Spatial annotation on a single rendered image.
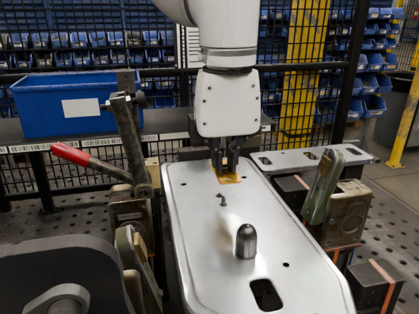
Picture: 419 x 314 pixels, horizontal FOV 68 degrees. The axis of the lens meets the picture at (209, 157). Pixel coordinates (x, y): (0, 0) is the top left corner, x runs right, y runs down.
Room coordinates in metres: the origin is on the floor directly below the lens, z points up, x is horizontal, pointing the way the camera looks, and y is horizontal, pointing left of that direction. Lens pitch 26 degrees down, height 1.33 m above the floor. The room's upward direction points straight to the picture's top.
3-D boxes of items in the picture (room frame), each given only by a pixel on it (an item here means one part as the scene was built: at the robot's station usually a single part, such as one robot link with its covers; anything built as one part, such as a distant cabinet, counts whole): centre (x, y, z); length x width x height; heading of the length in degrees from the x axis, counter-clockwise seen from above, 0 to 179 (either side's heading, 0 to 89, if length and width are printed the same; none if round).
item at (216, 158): (0.47, 0.00, 1.11); 0.03 x 0.03 x 0.07; 13
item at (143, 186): (0.42, 0.11, 1.06); 0.03 x 0.01 x 0.03; 103
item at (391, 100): (3.13, -2.01, 0.36); 0.50 x 0.50 x 0.73
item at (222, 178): (0.48, -0.03, 1.07); 0.08 x 0.04 x 0.01; 13
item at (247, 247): (0.36, -0.05, 1.02); 0.03 x 0.03 x 0.07
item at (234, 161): (0.48, -0.05, 1.11); 0.03 x 0.03 x 0.07; 13
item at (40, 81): (0.84, 0.34, 1.09); 0.30 x 0.17 x 0.13; 104
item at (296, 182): (0.59, -0.19, 0.84); 0.11 x 0.10 x 0.28; 103
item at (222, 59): (0.48, -0.02, 1.26); 0.09 x 0.08 x 0.03; 103
